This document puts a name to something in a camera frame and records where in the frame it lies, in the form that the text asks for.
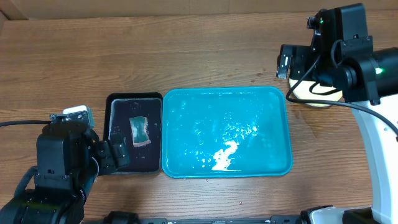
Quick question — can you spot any yellow-green plate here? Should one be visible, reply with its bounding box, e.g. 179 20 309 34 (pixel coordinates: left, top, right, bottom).
292 81 343 101

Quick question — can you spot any orange green sponge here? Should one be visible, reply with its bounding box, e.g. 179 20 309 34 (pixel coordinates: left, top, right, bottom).
129 116 150 147

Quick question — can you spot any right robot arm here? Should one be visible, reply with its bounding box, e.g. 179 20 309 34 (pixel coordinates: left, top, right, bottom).
276 3 397 224

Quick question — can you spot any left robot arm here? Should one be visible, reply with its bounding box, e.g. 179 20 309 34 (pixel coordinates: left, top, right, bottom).
1 121 130 223

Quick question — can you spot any black water tray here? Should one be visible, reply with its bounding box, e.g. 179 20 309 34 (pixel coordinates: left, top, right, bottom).
103 92 163 174

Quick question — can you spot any teal plastic tray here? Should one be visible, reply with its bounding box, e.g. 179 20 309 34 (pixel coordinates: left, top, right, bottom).
161 86 294 179

